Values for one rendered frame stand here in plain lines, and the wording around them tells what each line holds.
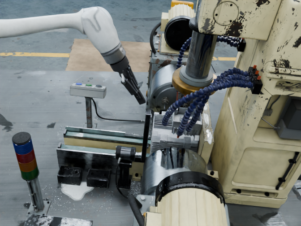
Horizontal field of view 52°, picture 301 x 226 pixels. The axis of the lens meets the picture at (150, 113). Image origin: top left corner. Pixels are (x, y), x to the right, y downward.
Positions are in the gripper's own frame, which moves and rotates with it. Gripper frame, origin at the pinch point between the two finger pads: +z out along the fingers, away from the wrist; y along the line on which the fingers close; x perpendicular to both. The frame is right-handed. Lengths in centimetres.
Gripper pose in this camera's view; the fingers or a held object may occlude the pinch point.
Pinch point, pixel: (139, 97)
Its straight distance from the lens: 133.6
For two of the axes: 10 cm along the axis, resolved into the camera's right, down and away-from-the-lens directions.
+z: 4.2, 7.2, 5.5
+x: -9.1, 2.9, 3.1
